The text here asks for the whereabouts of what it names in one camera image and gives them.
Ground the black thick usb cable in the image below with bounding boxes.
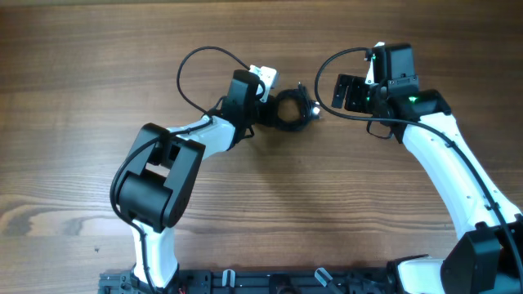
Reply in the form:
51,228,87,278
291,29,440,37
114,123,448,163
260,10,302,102
273,82,322,132

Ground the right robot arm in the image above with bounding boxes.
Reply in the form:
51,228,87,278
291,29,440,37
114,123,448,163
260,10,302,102
330,42,522,293

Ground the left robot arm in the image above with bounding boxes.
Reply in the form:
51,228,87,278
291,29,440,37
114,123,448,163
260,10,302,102
110,65,278,293

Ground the right camera black cable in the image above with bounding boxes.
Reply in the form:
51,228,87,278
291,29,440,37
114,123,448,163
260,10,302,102
313,47,523,287

